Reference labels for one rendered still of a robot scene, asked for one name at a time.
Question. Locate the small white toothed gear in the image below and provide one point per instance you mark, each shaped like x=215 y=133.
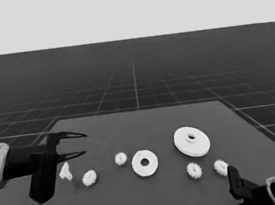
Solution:
x=124 y=159
x=198 y=171
x=218 y=167
x=86 y=179

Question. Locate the large thick white disc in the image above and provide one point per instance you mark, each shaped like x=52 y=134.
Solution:
x=201 y=144

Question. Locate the small white T-shaped piece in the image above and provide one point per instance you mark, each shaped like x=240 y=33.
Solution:
x=65 y=173

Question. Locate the white round carrier with pins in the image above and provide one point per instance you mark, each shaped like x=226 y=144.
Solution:
x=153 y=163

